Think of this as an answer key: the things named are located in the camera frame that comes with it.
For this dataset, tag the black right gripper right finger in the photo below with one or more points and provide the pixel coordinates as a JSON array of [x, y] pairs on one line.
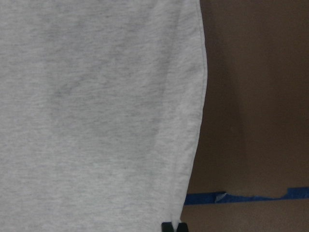
[[182, 227]]

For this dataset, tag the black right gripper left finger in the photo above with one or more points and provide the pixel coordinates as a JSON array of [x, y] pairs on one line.
[[167, 227]]

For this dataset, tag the grey cartoon print t-shirt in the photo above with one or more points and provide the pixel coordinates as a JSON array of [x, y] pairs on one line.
[[100, 111]]

